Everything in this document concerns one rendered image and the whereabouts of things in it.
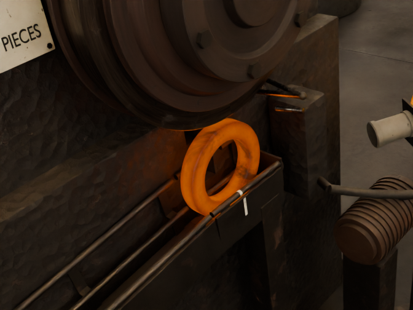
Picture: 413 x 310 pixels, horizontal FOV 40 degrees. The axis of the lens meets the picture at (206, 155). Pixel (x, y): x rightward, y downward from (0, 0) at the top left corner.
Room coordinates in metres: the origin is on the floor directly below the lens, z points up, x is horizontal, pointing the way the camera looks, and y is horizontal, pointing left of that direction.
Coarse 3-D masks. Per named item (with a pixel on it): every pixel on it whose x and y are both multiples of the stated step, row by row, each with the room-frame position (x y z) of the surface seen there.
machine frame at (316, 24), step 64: (64, 64) 0.83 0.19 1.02; (320, 64) 1.17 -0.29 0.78; (0, 128) 0.74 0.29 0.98; (64, 128) 0.80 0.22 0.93; (128, 128) 0.87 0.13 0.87; (256, 128) 1.02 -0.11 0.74; (0, 192) 0.72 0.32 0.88; (64, 192) 0.72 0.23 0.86; (128, 192) 0.80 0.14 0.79; (320, 192) 1.16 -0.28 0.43; (0, 256) 0.64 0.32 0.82; (64, 256) 0.70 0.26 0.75; (320, 256) 1.15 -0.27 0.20
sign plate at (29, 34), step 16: (0, 0) 0.76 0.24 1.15; (16, 0) 0.78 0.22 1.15; (32, 0) 0.79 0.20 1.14; (0, 16) 0.76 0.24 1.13; (16, 16) 0.77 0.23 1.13; (32, 16) 0.79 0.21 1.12; (0, 32) 0.75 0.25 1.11; (16, 32) 0.77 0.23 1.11; (32, 32) 0.78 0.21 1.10; (48, 32) 0.80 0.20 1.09; (0, 48) 0.75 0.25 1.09; (16, 48) 0.76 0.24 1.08; (32, 48) 0.78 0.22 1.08; (48, 48) 0.79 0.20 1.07; (0, 64) 0.74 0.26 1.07; (16, 64) 0.76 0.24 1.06
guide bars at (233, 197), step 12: (276, 168) 0.91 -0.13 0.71; (252, 180) 0.87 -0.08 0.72; (228, 204) 0.81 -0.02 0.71; (192, 228) 0.76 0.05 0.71; (180, 240) 0.74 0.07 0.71; (168, 252) 0.72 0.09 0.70; (156, 264) 0.70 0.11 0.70; (144, 276) 0.68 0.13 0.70; (132, 288) 0.66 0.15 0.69; (120, 300) 0.64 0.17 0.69
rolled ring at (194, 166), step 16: (208, 128) 0.86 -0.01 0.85; (224, 128) 0.86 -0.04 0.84; (240, 128) 0.89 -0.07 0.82; (192, 144) 0.84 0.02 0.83; (208, 144) 0.83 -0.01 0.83; (240, 144) 0.91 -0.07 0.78; (256, 144) 0.91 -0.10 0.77; (192, 160) 0.82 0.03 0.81; (208, 160) 0.83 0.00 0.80; (240, 160) 0.91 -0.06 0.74; (256, 160) 0.91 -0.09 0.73; (192, 176) 0.80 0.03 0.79; (240, 176) 0.89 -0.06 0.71; (192, 192) 0.80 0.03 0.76; (224, 192) 0.87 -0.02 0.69; (192, 208) 0.81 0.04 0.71; (208, 208) 0.82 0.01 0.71
